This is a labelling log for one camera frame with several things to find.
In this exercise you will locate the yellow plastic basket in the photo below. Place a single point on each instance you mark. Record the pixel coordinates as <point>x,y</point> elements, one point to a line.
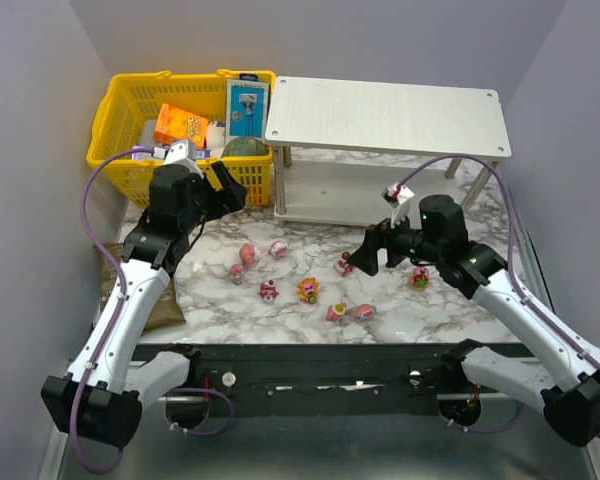
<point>132,99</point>

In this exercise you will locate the orange snack box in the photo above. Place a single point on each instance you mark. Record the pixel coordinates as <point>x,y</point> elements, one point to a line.
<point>174,124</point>

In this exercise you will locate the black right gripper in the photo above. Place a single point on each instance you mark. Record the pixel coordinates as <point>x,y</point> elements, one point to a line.
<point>383,245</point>

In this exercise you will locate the pink bear yellow-hat toy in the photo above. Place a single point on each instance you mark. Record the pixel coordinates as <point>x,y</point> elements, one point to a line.
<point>336,312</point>

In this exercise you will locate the brown paper bag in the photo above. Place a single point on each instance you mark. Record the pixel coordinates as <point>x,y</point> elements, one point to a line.
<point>166,312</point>

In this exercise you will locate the green melon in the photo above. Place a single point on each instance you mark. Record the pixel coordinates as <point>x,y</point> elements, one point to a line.
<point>245,147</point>

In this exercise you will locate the pink bear cake toy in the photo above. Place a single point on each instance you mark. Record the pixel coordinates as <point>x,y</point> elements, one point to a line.
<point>419,278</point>

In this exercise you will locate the pink bear shell toy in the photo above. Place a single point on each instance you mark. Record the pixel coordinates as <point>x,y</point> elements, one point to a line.
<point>278,249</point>

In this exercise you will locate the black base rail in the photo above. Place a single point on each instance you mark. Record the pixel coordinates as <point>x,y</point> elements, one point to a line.
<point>329,379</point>

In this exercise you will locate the blue razor package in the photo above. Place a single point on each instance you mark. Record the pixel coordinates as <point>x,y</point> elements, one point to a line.
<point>246,109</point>

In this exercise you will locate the pink bear strawberry toy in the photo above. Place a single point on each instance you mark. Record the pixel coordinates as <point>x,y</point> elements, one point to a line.
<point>342,266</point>

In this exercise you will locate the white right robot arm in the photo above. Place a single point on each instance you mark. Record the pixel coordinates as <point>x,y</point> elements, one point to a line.
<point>564,385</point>

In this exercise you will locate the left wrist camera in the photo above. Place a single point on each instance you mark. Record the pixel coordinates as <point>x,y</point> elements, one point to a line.
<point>180,160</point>

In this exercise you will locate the pink bear white-hat toy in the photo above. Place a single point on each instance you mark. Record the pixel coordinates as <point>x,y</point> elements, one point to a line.
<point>268,291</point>

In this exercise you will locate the white two-tier shelf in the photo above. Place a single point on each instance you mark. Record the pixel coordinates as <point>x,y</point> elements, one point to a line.
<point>373,117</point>

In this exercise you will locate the pink bear lying toy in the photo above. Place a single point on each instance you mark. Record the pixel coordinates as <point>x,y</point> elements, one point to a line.
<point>364,312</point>

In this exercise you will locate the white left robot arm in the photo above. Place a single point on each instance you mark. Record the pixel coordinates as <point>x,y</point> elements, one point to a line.
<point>100,397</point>

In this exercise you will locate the pink bear toy standing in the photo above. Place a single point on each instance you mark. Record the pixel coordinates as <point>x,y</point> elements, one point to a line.
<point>248,255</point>

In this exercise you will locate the pink bear sunflower toy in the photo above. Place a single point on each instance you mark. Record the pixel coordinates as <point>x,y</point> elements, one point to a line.
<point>308,290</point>

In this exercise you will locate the pink bear flower-wreath toy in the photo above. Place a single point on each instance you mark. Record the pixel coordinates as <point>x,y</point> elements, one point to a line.
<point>236,274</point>

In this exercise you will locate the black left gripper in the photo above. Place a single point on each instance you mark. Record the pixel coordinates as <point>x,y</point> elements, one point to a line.
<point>213,187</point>

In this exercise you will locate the white item in basket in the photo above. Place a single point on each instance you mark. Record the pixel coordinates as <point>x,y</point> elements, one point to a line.
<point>215,135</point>

